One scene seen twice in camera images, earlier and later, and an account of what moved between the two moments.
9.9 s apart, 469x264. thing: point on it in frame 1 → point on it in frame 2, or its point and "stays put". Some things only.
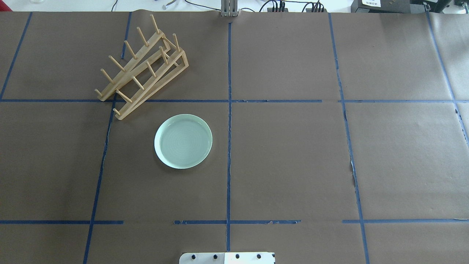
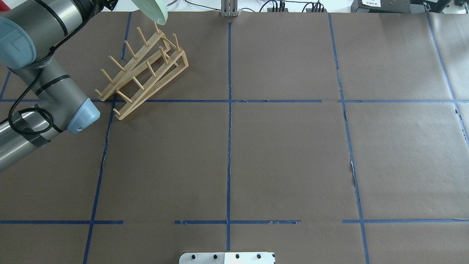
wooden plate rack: [157, 64] stays put
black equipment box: [408, 6] stays put
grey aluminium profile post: [229, 8] stays put
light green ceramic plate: [183, 140] → [153, 9]
